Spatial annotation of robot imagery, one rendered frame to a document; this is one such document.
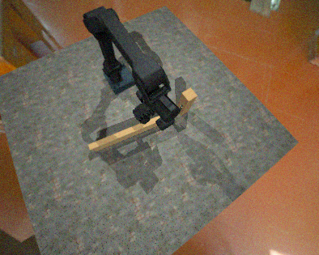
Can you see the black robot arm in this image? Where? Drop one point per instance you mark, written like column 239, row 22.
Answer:
column 106, row 27

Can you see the brown wooden post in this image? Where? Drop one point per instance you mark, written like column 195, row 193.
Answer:
column 186, row 101

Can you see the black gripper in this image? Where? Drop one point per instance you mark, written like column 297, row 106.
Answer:
column 160, row 122

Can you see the light wooden board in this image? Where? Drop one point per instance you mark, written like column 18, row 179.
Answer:
column 122, row 135

